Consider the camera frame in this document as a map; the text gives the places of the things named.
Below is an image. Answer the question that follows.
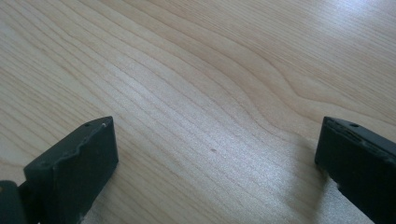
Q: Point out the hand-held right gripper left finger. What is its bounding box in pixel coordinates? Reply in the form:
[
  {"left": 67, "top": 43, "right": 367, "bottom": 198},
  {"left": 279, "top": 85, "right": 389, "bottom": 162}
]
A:
[{"left": 18, "top": 116, "right": 120, "bottom": 224}]

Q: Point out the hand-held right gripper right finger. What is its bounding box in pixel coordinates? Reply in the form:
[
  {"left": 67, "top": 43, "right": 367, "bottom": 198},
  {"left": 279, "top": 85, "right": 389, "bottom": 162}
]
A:
[{"left": 314, "top": 116, "right": 396, "bottom": 224}]

